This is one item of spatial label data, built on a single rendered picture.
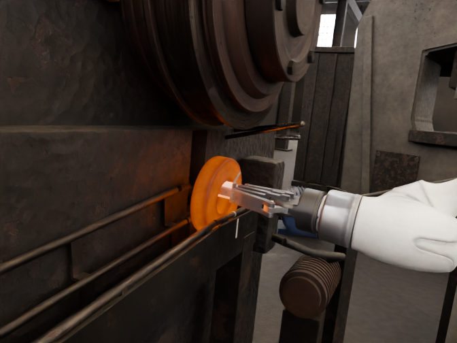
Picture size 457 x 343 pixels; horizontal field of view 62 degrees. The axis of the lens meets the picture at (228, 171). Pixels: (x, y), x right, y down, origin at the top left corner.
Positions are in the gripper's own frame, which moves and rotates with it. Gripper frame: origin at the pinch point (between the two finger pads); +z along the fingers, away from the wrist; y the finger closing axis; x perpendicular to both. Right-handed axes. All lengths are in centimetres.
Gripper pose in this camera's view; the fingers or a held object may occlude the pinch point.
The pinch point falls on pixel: (219, 187)
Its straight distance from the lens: 74.1
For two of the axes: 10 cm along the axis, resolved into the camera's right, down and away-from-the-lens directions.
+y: 4.4, -1.1, 8.9
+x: 1.3, -9.7, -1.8
